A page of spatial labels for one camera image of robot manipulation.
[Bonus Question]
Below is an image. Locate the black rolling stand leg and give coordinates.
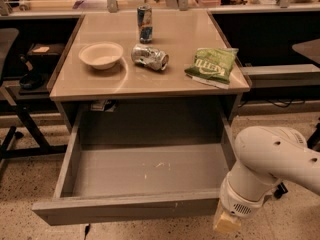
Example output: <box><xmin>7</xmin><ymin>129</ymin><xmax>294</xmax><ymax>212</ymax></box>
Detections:
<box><xmin>273</xmin><ymin>183</ymin><xmax>288</xmax><ymax>199</ymax></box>

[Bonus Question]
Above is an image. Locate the crushed silver can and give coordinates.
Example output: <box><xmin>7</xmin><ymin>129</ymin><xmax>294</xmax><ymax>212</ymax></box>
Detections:
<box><xmin>131</xmin><ymin>44</ymin><xmax>169</xmax><ymax>71</ymax></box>

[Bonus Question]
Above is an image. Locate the black chair base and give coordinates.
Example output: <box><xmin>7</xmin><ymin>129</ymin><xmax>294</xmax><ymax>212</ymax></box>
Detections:
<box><xmin>0</xmin><ymin>28</ymin><xmax>67</xmax><ymax>161</ymax></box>

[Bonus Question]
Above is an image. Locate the green chip bag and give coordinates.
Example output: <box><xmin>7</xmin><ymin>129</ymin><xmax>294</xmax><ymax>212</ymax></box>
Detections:
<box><xmin>184</xmin><ymin>48</ymin><xmax>238</xmax><ymax>89</ymax></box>

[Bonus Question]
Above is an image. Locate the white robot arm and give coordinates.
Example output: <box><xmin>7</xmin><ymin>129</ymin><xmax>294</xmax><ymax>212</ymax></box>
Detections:
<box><xmin>213</xmin><ymin>126</ymin><xmax>320</xmax><ymax>233</ymax></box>

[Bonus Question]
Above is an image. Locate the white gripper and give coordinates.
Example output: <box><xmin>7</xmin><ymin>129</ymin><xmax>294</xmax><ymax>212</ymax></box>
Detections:
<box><xmin>213</xmin><ymin>175</ymin><xmax>272</xmax><ymax>233</ymax></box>

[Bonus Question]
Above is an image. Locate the white paper bowl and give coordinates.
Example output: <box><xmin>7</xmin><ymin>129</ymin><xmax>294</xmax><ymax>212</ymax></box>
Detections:
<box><xmin>78</xmin><ymin>42</ymin><xmax>123</xmax><ymax>70</ymax></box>

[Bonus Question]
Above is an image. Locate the upright blue silver can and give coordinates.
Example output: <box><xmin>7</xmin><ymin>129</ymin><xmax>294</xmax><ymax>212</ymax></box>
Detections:
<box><xmin>137</xmin><ymin>4</ymin><xmax>153</xmax><ymax>43</ymax></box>

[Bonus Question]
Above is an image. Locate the grey top drawer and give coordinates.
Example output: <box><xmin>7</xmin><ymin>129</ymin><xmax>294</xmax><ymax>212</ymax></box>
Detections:
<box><xmin>32</xmin><ymin>101</ymin><xmax>234</xmax><ymax>225</ymax></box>

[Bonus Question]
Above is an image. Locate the grey drawer cabinet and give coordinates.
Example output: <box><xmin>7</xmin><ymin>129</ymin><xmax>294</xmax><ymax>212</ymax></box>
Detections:
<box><xmin>50</xmin><ymin>9</ymin><xmax>250</xmax><ymax>127</ymax></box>

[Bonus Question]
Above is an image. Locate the black object on shelf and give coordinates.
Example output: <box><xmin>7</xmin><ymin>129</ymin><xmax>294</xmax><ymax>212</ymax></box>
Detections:
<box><xmin>19</xmin><ymin>54</ymin><xmax>44</xmax><ymax>90</ymax></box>

